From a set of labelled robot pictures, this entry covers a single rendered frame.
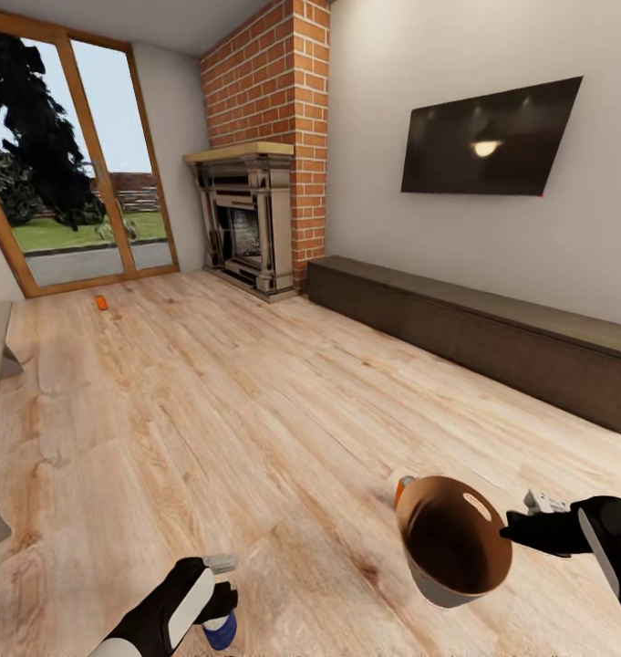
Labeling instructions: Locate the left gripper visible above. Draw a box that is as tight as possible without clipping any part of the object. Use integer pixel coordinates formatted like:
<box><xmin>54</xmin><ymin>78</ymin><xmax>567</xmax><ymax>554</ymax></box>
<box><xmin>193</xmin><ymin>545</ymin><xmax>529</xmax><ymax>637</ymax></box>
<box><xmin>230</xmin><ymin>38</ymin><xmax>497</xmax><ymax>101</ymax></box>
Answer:
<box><xmin>194</xmin><ymin>581</ymin><xmax>238</xmax><ymax>626</ymax></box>

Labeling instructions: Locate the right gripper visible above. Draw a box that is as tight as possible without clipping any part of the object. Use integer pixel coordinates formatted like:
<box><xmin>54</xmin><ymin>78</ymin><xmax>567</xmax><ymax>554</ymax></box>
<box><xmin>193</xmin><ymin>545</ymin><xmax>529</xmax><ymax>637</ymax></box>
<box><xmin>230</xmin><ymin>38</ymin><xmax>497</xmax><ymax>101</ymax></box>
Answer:
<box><xmin>499</xmin><ymin>510</ymin><xmax>578</xmax><ymax>558</ymax></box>

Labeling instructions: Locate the trash can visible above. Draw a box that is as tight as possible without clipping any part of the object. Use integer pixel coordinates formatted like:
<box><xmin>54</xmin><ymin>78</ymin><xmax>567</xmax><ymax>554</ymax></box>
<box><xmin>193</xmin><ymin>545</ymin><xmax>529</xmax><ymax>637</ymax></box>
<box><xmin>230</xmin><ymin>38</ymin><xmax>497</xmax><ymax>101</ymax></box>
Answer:
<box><xmin>396</xmin><ymin>474</ymin><xmax>513</xmax><ymax>610</ymax></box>

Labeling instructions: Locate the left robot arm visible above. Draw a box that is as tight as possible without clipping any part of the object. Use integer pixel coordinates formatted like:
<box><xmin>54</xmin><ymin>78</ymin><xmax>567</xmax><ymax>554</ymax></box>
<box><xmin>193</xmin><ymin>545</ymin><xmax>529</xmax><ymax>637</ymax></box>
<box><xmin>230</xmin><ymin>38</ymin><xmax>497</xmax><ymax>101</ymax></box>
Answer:
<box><xmin>87</xmin><ymin>550</ymin><xmax>241</xmax><ymax>657</ymax></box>

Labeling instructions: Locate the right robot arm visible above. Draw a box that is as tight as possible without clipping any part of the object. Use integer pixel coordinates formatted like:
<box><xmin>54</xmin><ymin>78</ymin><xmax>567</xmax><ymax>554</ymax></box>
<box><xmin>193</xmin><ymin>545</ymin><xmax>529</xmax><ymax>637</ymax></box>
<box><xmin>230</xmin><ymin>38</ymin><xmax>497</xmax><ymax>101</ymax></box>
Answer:
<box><xmin>499</xmin><ymin>490</ymin><xmax>621</xmax><ymax>603</ymax></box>

